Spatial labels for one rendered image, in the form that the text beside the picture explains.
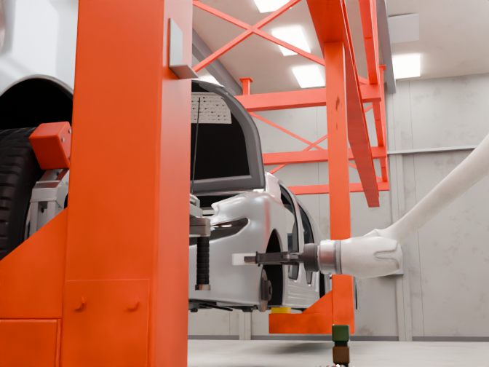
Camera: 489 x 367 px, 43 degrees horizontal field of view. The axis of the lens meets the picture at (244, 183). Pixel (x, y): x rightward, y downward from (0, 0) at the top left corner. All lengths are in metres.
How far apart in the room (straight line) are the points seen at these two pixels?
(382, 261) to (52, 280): 0.87
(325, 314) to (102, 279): 4.20
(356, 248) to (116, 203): 0.78
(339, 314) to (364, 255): 3.52
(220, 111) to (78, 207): 3.94
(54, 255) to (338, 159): 4.34
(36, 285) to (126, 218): 0.19
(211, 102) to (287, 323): 1.86
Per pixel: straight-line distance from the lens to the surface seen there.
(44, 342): 1.06
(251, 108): 8.03
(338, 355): 1.54
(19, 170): 1.50
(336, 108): 5.40
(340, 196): 5.21
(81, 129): 1.08
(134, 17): 1.11
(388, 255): 1.63
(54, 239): 1.08
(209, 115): 4.99
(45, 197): 1.46
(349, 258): 1.63
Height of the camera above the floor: 0.69
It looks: 12 degrees up
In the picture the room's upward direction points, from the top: straight up
